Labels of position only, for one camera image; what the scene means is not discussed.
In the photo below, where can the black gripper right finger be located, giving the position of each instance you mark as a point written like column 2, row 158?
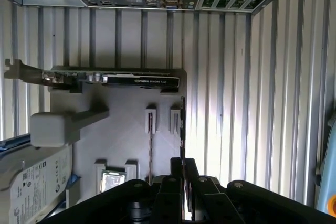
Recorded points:
column 210, row 203

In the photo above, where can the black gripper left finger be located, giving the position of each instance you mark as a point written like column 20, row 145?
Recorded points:
column 168, row 203

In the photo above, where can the silver CPU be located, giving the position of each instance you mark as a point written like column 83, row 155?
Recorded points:
column 113, row 182

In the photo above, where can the graphics card with metal bracket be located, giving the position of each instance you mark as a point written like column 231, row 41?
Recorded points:
column 147, row 81

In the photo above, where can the grey parts rack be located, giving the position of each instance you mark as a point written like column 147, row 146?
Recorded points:
column 123, row 134

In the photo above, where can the hard disk in blue carrier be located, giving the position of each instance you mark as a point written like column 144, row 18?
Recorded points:
column 34, row 187

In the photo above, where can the pale blue teach pendant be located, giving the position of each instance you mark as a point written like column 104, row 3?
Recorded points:
column 328, row 171

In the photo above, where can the RAM stick with white label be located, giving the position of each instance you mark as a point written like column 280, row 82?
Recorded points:
column 183, row 129

